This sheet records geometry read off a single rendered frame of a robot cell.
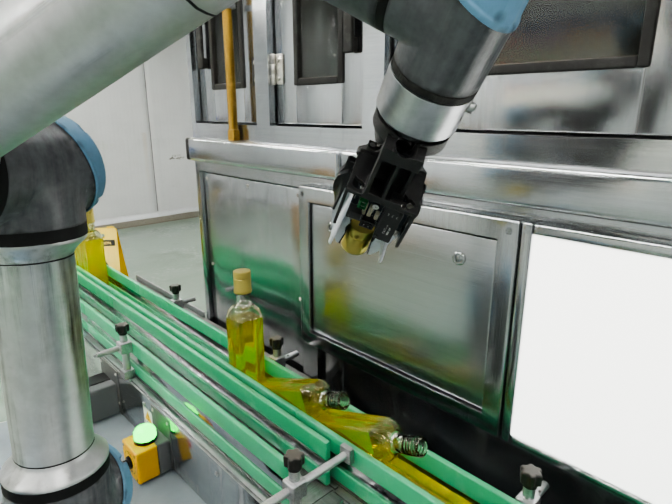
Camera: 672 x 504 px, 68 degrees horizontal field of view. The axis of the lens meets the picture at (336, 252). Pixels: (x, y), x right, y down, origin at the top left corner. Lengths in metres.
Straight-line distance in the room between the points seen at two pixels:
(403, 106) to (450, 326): 0.48
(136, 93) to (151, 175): 1.03
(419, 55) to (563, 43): 0.37
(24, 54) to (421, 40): 0.26
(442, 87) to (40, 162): 0.38
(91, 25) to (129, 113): 6.61
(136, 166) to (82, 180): 6.39
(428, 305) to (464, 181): 0.21
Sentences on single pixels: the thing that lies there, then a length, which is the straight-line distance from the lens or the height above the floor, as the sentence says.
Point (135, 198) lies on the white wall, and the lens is 7.02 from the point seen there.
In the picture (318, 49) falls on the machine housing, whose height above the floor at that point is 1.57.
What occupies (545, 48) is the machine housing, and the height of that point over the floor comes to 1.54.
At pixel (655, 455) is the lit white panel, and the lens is 0.76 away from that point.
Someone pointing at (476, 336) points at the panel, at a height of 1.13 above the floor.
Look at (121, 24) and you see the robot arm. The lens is 0.33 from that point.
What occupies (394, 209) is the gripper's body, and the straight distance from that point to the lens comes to 0.47.
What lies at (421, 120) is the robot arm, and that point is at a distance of 0.42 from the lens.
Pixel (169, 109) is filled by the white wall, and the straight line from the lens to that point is 7.16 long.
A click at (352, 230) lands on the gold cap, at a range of 0.60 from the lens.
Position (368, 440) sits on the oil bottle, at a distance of 0.81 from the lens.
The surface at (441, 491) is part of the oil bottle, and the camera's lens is 0.81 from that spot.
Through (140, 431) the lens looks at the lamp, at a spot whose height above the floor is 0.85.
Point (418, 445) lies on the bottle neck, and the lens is 0.80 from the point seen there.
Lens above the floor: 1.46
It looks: 16 degrees down
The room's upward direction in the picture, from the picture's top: straight up
